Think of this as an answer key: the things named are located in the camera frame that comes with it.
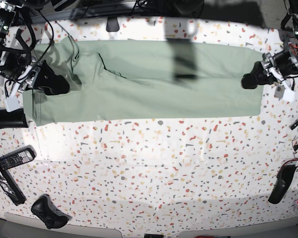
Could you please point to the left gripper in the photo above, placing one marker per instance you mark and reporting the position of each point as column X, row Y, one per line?
column 276, row 69

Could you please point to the black game controller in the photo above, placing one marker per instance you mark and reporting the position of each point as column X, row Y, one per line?
column 41, row 209

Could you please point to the long black bar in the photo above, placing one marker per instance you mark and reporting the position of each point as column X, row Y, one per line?
column 10, row 188

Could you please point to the black curved handle right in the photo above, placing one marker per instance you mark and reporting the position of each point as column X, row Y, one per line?
column 284, row 180

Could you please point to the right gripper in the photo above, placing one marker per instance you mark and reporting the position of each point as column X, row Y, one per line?
column 40, row 77

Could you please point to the light green T-shirt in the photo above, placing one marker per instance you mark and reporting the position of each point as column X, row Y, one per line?
column 146, row 79

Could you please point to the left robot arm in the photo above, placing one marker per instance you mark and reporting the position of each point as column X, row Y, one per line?
column 289, row 34

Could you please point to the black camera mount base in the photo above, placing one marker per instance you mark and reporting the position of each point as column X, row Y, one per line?
column 112, row 24

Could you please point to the black TV remote control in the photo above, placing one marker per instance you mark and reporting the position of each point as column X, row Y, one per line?
column 17, row 158

